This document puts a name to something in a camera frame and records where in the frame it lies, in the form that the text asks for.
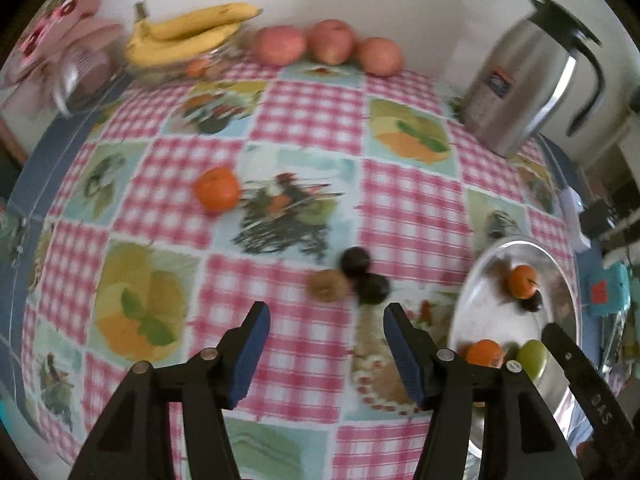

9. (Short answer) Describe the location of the stainless steel thermos jug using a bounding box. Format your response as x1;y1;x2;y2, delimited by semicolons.
457;0;607;157

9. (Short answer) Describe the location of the orange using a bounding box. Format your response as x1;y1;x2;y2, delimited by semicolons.
509;265;540;300
194;166;242;215
465;339;505;368

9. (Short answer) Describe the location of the pink checked fruit-print tablecloth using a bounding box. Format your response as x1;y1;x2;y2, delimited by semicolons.
22;62;581;480

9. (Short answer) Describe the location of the teal box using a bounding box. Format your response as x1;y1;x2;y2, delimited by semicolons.
582;265;631;318

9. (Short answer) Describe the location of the bunch of yellow bananas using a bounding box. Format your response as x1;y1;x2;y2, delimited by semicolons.
122;1;263;68

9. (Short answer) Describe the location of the black power adapter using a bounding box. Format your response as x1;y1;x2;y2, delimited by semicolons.
580;200;613;241

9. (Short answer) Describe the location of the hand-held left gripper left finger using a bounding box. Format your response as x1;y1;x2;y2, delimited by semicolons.
67;301;272;480

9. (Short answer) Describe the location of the glass fruit bowl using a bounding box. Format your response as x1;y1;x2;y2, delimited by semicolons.
125;42;246;85

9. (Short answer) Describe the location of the red apple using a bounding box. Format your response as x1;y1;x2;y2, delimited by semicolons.
356;36;405;78
251;25;307;67
306;19;358;66

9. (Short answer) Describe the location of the stainless steel bowl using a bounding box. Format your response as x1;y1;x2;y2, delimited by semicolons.
446;240;583;458

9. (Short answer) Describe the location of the large green fruit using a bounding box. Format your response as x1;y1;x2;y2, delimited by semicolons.
515;339;551;381

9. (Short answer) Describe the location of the white power strip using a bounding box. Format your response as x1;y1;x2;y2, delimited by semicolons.
560;187;591;251

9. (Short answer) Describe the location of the glass jar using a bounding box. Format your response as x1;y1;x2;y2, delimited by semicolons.
52;45;126;118

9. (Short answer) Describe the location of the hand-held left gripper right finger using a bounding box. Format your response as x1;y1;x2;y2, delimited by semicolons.
382;302;583;480

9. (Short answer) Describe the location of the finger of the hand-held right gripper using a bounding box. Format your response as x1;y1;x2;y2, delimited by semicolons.
541;321;635;461

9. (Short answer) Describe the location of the pink packet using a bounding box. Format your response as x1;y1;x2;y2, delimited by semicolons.
0;0;123;93

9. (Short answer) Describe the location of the brown kiwi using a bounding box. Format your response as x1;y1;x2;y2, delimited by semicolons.
307;268;351;303

